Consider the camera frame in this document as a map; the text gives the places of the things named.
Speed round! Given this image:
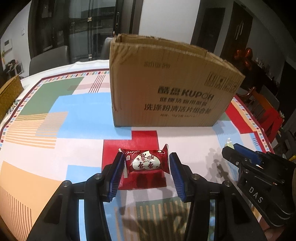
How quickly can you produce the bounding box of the pale green candy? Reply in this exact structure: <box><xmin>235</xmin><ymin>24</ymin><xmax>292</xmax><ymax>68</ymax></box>
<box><xmin>224</xmin><ymin>138</ymin><xmax>234</xmax><ymax>149</ymax></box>

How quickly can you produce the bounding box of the red white snack packet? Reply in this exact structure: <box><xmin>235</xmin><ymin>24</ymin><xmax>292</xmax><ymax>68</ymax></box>
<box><xmin>118</xmin><ymin>144</ymin><xmax>170</xmax><ymax>178</ymax></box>

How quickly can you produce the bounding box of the red garment on chair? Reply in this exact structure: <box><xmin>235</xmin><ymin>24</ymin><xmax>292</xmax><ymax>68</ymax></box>
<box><xmin>259</xmin><ymin>108</ymin><xmax>283</xmax><ymax>143</ymax></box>

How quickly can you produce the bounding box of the red wooden chair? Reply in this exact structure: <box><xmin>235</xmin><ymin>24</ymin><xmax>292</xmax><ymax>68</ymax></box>
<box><xmin>236</xmin><ymin>87</ymin><xmax>273</xmax><ymax>121</ymax></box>

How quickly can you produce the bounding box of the colourful patterned tablecloth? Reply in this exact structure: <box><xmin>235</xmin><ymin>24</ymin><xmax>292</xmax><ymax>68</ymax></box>
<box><xmin>1</xmin><ymin>60</ymin><xmax>272</xmax><ymax>240</ymax></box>

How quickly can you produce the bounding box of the red foil balloon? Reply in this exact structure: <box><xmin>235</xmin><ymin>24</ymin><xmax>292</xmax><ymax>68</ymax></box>
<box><xmin>234</xmin><ymin>48</ymin><xmax>253</xmax><ymax>70</ymax></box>

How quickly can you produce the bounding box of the brown cardboard box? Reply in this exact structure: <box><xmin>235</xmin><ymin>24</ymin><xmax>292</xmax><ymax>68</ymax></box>
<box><xmin>109</xmin><ymin>34</ymin><xmax>244</xmax><ymax>127</ymax></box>

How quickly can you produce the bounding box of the woven wicker box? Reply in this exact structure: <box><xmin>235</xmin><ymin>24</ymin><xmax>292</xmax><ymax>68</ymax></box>
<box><xmin>0</xmin><ymin>75</ymin><xmax>23</xmax><ymax>121</ymax></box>

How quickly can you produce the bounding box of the white shoe rack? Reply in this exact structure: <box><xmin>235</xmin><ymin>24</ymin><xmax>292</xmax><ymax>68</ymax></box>
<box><xmin>4</xmin><ymin>59</ymin><xmax>23</xmax><ymax>80</ymax></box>

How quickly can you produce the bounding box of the grey chair left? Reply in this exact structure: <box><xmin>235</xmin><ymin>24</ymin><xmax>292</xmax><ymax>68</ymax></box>
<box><xmin>29</xmin><ymin>46</ymin><xmax>70</xmax><ymax>76</ymax></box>

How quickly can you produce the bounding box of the dark glass sliding door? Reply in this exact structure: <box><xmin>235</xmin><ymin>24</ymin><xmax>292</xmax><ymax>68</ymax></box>
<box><xmin>28</xmin><ymin>0</ymin><xmax>144</xmax><ymax>63</ymax></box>

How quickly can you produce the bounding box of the white wall intercom panel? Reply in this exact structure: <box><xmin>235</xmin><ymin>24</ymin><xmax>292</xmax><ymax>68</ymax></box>
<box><xmin>4</xmin><ymin>39</ymin><xmax>13</xmax><ymax>53</ymax></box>

